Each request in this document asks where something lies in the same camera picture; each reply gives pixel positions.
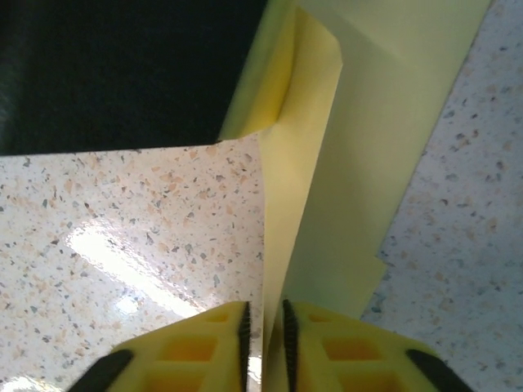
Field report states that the yellow paper sheet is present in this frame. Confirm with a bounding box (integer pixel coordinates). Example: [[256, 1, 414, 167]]
[[257, 0, 494, 392]]

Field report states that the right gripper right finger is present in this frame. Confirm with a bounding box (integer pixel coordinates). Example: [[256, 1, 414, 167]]
[[281, 299, 463, 392]]

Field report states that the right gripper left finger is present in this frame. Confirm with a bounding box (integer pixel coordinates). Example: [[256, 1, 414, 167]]
[[79, 301, 253, 392]]

